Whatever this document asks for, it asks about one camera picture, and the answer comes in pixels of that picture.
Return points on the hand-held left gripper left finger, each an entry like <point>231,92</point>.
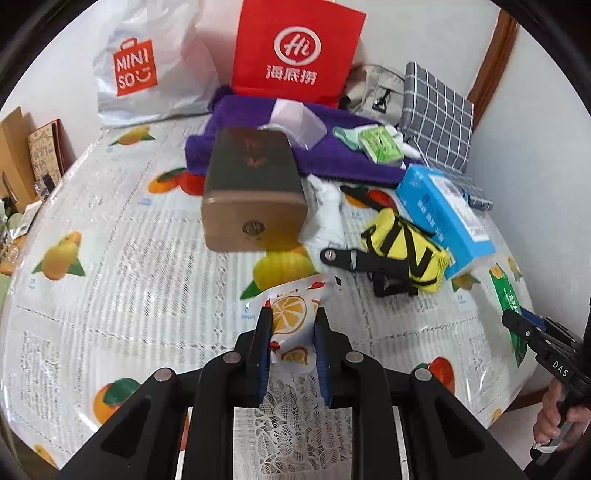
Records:
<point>264,364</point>

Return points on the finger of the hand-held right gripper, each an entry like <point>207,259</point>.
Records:
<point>519,325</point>
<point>535,319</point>

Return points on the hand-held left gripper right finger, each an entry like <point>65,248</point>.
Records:
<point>322,369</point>

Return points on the green packet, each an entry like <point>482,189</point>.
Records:
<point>505,290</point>

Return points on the orange print snack packet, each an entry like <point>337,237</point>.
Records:
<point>291,314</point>

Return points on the green tissue pack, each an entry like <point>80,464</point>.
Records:
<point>381,144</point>

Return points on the mint green cloth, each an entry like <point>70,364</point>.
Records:
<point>346,134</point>

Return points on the person's right hand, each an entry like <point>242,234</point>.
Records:
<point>549,420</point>

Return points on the blue tissue box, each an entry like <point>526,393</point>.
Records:
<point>434,207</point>

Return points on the fruit print tablecloth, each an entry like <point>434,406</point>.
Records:
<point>138,277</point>

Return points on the white crumpled cloth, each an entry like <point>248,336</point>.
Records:
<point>325,207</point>

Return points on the brown gold box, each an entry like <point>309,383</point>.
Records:
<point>251,184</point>

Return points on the purple towel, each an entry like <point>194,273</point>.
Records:
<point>332,161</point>

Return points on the clear plastic bag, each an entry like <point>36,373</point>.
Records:
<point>295,117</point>

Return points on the beige fabric bag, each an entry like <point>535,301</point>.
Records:
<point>374,87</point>

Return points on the red paper bag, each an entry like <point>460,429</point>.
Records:
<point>258,46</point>

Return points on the white plastic shopping bag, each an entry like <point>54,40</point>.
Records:
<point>157,46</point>

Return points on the brown cardboard items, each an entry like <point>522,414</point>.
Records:
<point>14,134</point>

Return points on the brown wooden door frame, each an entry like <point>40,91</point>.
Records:
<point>494,60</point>

